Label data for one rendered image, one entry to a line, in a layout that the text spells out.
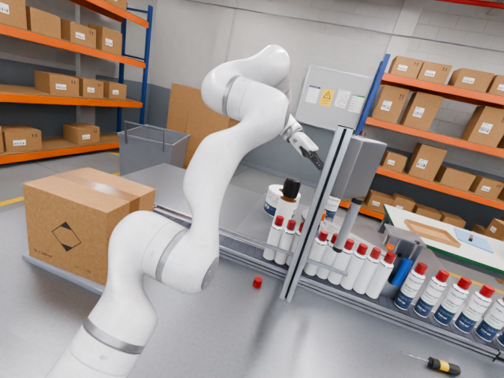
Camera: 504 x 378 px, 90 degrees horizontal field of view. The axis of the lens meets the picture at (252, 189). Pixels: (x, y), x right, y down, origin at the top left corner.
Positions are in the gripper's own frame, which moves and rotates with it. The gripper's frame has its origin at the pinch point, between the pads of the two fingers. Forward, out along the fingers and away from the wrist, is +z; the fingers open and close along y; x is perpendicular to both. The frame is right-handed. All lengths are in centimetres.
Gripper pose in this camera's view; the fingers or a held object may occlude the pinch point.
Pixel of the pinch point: (319, 164)
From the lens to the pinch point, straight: 103.4
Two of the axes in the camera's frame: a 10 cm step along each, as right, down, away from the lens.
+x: -6.1, 6.1, 5.0
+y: 5.1, -1.9, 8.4
